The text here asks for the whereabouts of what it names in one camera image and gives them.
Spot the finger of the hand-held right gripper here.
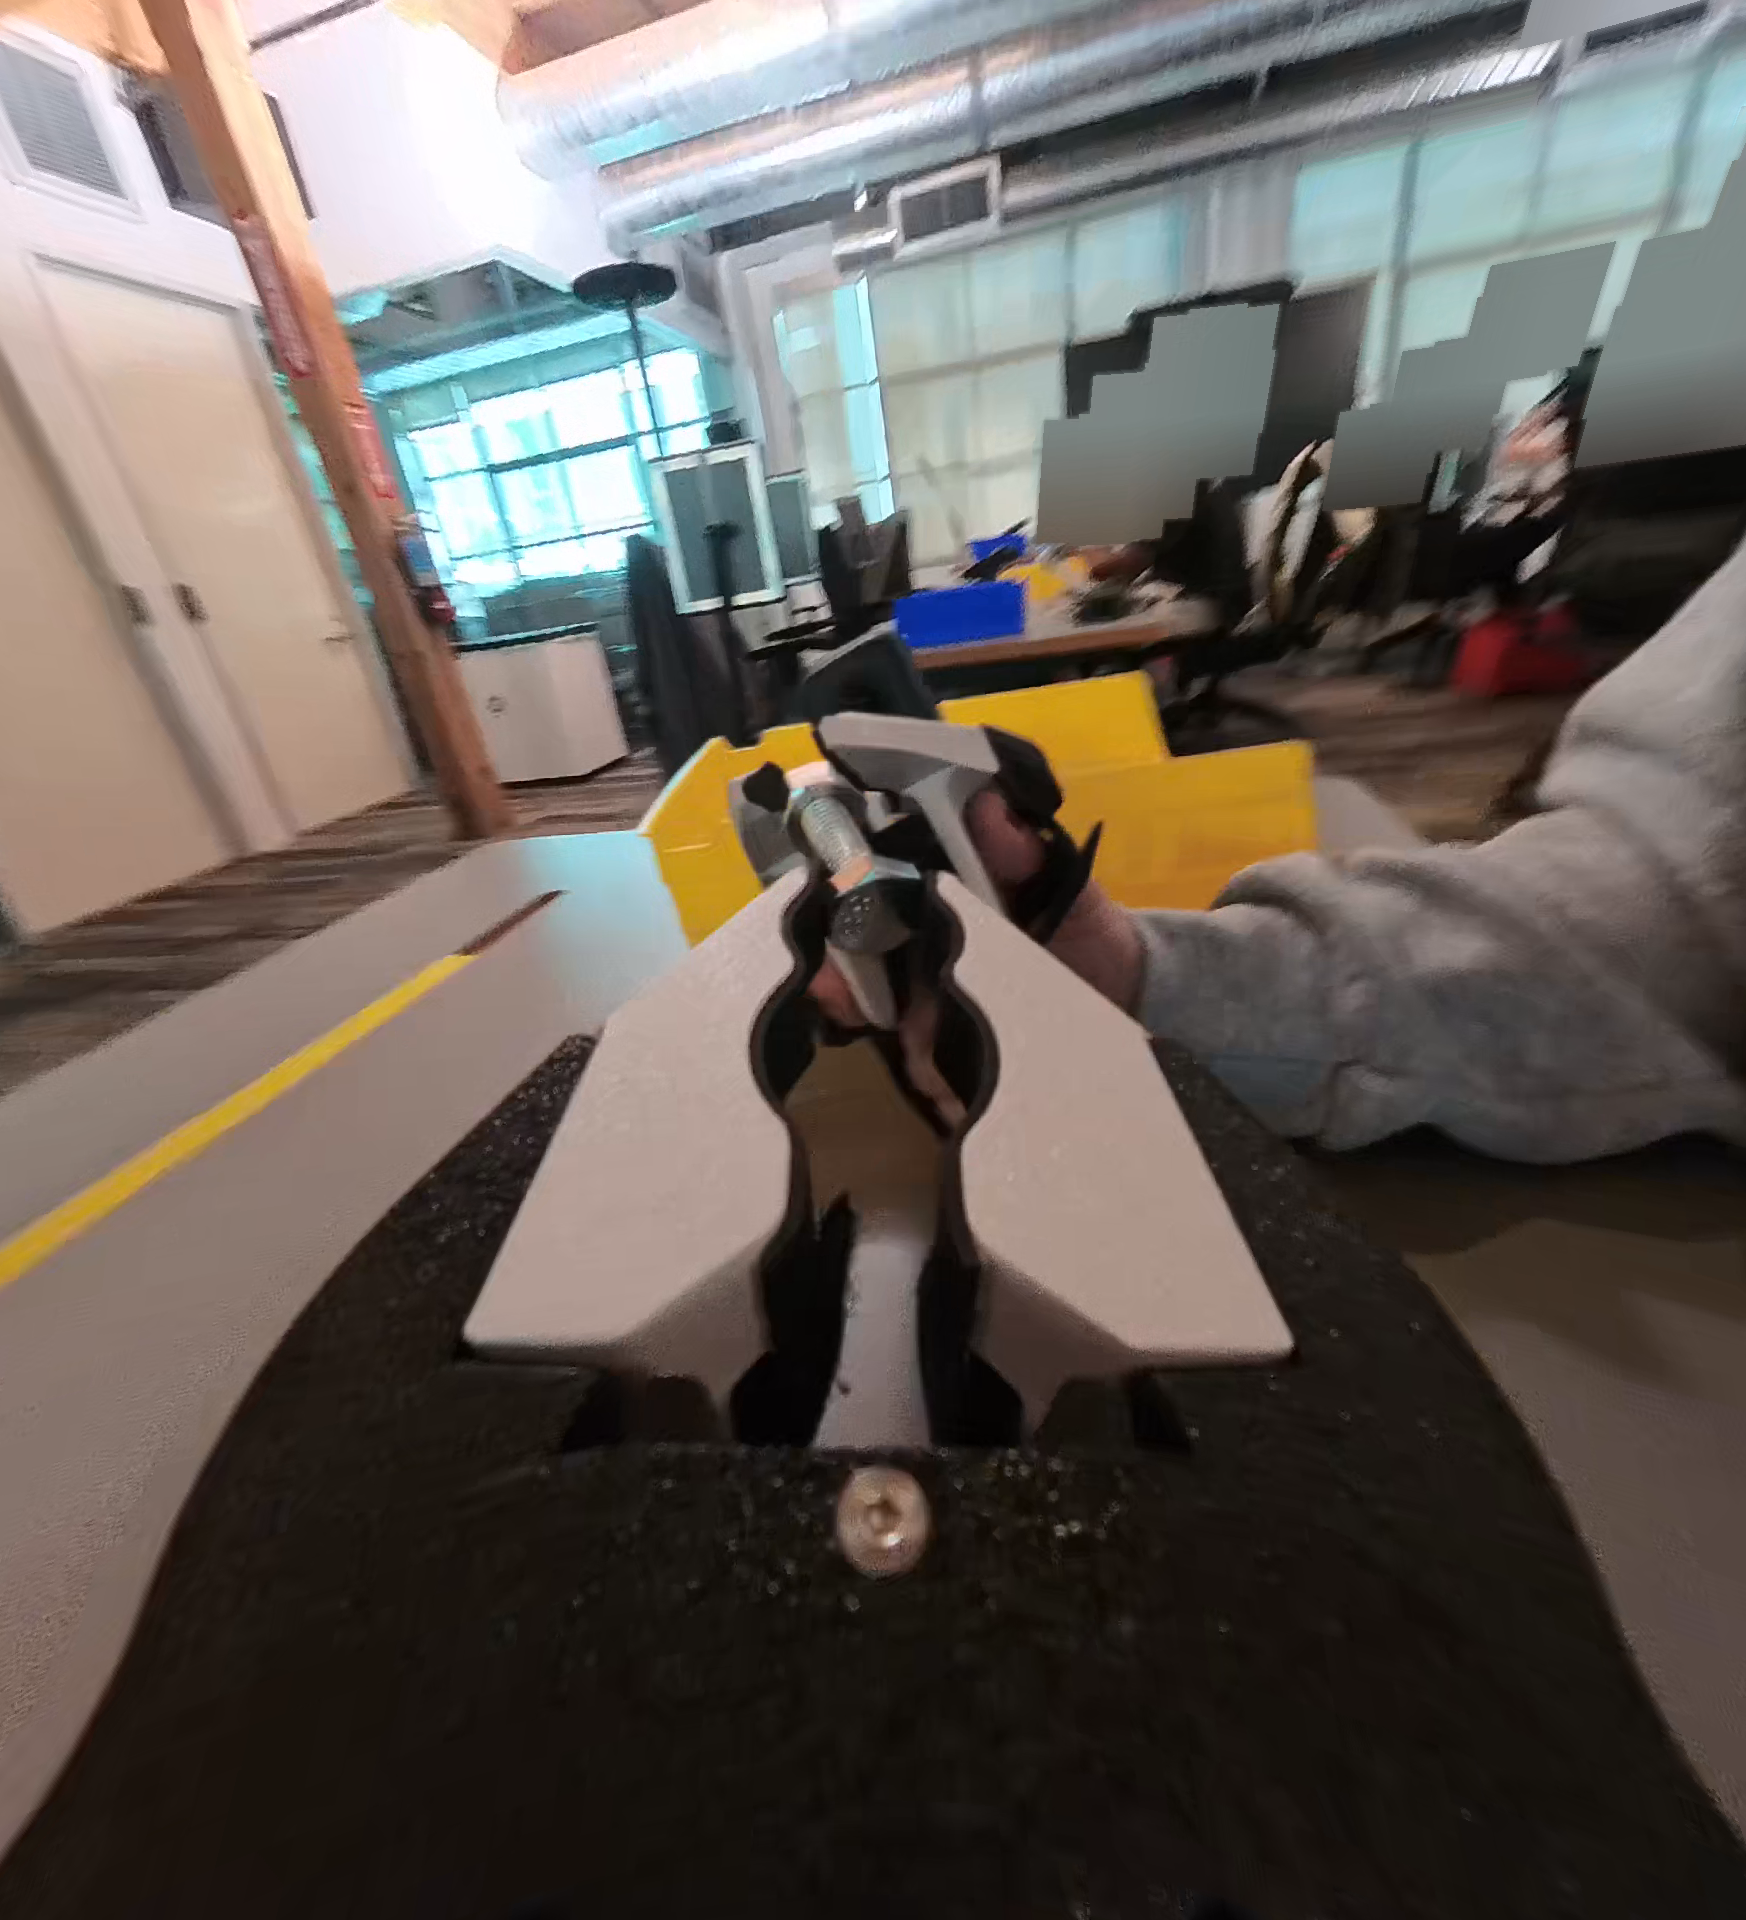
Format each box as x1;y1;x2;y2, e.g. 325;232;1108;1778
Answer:
726;762;826;890
814;712;998;800

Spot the framed glass panel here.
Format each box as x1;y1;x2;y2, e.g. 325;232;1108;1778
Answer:
646;447;788;618

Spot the black floor lamp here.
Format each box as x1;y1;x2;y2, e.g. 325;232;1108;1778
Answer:
574;261;684;458

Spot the cluttered wooden table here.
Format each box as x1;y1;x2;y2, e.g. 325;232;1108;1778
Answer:
904;591;1224;680

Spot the person's right forearm grey sleeve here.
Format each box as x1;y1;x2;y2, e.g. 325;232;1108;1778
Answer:
1130;396;1746;1166

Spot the white low cabinet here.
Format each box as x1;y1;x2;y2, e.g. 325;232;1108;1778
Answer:
452;630;633;788

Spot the yellow tape line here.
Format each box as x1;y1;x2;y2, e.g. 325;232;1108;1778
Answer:
0;948;480;1351

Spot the blue plastic bin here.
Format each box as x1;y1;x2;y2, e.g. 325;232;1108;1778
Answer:
893;579;1033;653

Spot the silver air duct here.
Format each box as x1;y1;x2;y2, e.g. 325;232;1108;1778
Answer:
496;0;1565;241

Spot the silver threaded bolt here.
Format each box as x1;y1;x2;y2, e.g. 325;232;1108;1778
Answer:
771;780;876;903

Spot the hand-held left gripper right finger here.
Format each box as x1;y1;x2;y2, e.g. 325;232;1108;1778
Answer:
929;876;1298;1433

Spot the white double door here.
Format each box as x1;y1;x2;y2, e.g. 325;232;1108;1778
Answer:
30;251;420;849

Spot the yellow plastic bin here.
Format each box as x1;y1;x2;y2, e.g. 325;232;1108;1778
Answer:
646;672;1319;952

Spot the red bag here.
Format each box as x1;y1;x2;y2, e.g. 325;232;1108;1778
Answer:
1448;603;1583;701

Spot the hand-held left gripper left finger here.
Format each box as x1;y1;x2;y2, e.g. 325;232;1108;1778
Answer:
462;870;827;1397

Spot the wooden support post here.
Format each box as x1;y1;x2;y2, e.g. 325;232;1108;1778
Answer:
139;0;520;843

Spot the person's right hand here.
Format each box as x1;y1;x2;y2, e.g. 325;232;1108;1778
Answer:
963;787;1148;1012

